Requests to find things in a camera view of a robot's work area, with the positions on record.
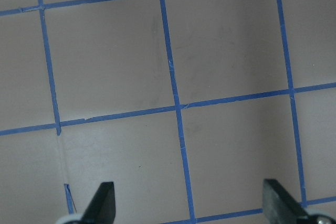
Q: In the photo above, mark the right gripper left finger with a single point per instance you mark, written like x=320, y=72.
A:
x=102, y=208

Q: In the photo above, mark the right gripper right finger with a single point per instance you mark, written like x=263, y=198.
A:
x=279, y=206

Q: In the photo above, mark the brown paper table cover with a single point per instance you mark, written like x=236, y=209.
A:
x=186, y=105

